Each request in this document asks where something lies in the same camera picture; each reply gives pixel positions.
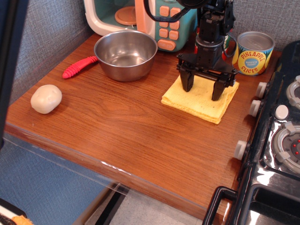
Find black oven door handle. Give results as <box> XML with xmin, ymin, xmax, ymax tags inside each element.
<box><xmin>202</xmin><ymin>186</ymin><xmax>238</xmax><ymax>225</ymax></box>

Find orange microwave turntable plate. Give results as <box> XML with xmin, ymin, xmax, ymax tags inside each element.
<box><xmin>114</xmin><ymin>6</ymin><xmax>136</xmax><ymax>26</ymax></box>

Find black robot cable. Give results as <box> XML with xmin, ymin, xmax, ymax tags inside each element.
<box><xmin>143</xmin><ymin>0</ymin><xmax>190</xmax><ymax>23</ymax></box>

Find grey stove knob front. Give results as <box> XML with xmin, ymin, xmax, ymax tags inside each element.
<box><xmin>233</xmin><ymin>140</ymin><xmax>248</xmax><ymax>161</ymax></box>

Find red ribbed pot handle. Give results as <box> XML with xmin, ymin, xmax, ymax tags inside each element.
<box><xmin>62</xmin><ymin>56</ymin><xmax>98</xmax><ymax>79</ymax></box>

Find tomato sauce can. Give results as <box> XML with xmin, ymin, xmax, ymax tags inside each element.
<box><xmin>194</xmin><ymin>26</ymin><xmax>233</xmax><ymax>60</ymax></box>

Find orange fuzzy object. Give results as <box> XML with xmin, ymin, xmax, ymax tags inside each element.
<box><xmin>12</xmin><ymin>216</ymin><xmax>33</xmax><ymax>225</ymax></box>

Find grey stove knob rear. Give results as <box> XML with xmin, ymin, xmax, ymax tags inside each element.
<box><xmin>255</xmin><ymin>82</ymin><xmax>268</xmax><ymax>98</ymax></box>

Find teal toy microwave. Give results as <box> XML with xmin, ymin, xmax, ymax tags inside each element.
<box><xmin>84</xmin><ymin>0</ymin><xmax>197</xmax><ymax>52</ymax></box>

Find stainless steel pot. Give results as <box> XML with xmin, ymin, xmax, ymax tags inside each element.
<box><xmin>94</xmin><ymin>30</ymin><xmax>158</xmax><ymax>82</ymax></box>

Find pineapple slices can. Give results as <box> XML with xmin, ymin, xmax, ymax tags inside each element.
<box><xmin>232</xmin><ymin>31</ymin><xmax>275</xmax><ymax>76</ymax></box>

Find black toy stove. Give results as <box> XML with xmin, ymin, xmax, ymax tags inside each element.
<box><xmin>202</xmin><ymin>40</ymin><xmax>300</xmax><ymax>225</ymax></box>

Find grey stove knob middle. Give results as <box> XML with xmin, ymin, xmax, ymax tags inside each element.
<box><xmin>248</xmin><ymin>100</ymin><xmax>261</xmax><ymax>117</ymax></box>

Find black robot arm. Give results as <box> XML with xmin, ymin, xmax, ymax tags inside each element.
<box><xmin>177</xmin><ymin>0</ymin><xmax>237</xmax><ymax>101</ymax></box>

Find beige toy potato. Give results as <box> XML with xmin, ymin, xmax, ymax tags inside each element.
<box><xmin>30</xmin><ymin>84</ymin><xmax>62</xmax><ymax>114</ymax></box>

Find grey stove knob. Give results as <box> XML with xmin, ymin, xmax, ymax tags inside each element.
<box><xmin>248</xmin><ymin>100</ymin><xmax>261</xmax><ymax>117</ymax></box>
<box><xmin>233</xmin><ymin>140</ymin><xmax>248</xmax><ymax>161</ymax></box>
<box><xmin>255</xmin><ymin>82</ymin><xmax>268</xmax><ymax>98</ymax></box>

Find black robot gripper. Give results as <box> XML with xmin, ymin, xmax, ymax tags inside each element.
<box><xmin>177</xmin><ymin>38</ymin><xmax>237</xmax><ymax>101</ymax></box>

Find yellow cloth pad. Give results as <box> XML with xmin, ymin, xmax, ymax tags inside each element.
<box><xmin>161</xmin><ymin>76</ymin><xmax>240</xmax><ymax>125</ymax></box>

